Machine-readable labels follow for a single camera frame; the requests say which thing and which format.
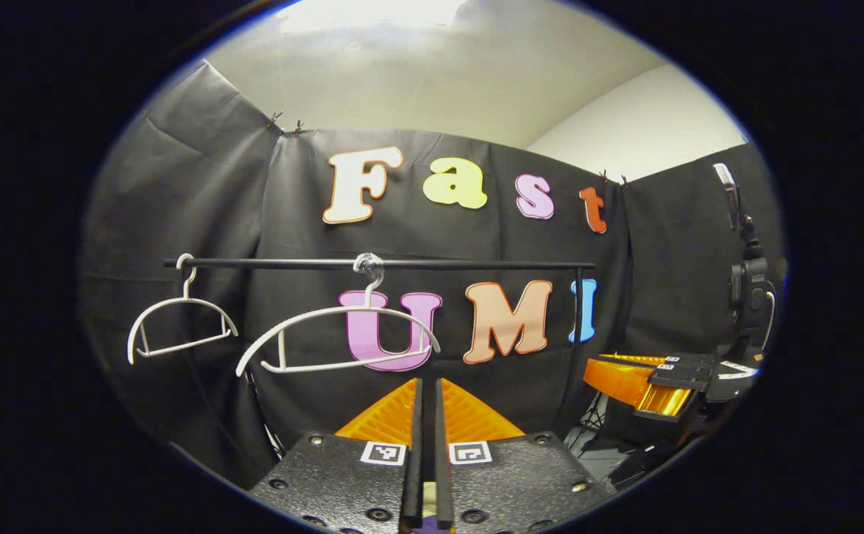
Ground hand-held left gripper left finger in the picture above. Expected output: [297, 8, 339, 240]
[248, 377, 424, 534]

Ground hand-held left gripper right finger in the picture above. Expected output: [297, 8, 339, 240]
[435, 377, 615, 534]

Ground white hanger with taped hook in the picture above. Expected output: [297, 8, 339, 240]
[235, 252, 441, 378]

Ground black clothes rack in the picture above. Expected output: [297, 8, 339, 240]
[163, 256, 597, 461]

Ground white plastic hanger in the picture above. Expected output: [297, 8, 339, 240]
[128, 254, 240, 366]

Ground black tripod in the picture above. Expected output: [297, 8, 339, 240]
[564, 392, 610, 455]

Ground black backdrop cloth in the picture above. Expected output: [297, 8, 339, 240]
[82, 59, 787, 490]

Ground black camera stand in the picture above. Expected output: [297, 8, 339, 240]
[712, 162, 777, 364]

